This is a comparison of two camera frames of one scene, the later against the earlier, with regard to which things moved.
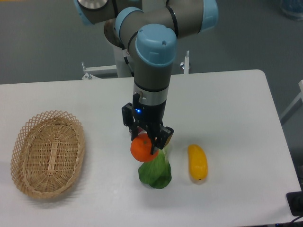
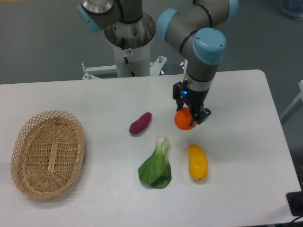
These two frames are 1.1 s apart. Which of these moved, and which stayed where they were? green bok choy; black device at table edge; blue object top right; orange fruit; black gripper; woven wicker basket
Moved: black gripper; orange fruit
Stayed: black device at table edge; woven wicker basket; blue object top right; green bok choy
